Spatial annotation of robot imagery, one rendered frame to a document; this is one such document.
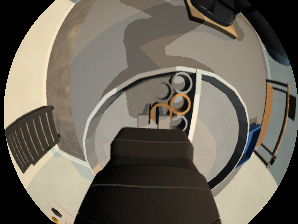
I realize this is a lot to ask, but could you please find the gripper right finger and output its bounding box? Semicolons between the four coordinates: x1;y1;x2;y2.
156;106;170;129

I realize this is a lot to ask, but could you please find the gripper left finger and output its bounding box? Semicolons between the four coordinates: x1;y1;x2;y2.
137;104;151;128

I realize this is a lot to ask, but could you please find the blue plastic crate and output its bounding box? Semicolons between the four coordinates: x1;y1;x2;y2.
234;121;262;169

